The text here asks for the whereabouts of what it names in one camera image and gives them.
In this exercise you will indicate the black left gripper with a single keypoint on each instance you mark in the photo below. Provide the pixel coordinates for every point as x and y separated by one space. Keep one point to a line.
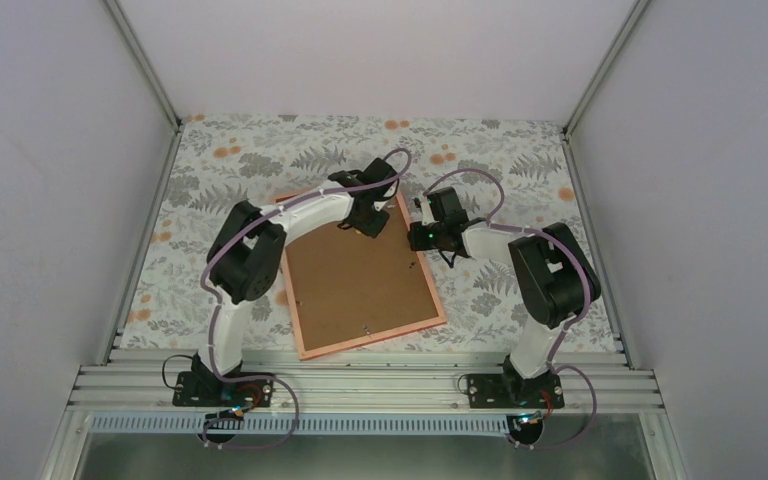
372 229

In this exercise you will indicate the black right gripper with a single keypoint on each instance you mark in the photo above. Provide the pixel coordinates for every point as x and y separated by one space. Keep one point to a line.
417 241

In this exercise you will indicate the red picture frame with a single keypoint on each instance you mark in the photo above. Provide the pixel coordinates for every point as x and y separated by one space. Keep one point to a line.
346 290

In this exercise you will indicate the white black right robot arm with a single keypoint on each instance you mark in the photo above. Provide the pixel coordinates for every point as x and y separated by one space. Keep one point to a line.
555 280

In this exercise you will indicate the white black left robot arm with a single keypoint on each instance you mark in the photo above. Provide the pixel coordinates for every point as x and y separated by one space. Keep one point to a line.
245 258

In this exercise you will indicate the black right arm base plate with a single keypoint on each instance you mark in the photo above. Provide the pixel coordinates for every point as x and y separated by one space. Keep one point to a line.
509 391

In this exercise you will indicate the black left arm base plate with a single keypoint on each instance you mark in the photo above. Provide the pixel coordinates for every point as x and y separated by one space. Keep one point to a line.
190 391

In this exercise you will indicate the grey slotted cable duct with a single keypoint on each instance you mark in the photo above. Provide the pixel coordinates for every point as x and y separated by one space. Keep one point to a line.
306 424

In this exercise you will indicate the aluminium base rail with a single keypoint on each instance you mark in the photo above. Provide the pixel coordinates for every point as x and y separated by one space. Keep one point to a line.
365 382

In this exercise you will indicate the aluminium corner post right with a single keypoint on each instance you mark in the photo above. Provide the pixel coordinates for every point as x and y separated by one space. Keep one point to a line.
620 40

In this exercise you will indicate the aluminium corner post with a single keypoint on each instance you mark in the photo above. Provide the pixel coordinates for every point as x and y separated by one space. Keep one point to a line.
132 43
620 40

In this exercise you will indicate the aluminium corner post left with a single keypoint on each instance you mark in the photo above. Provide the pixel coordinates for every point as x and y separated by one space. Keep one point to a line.
132 43

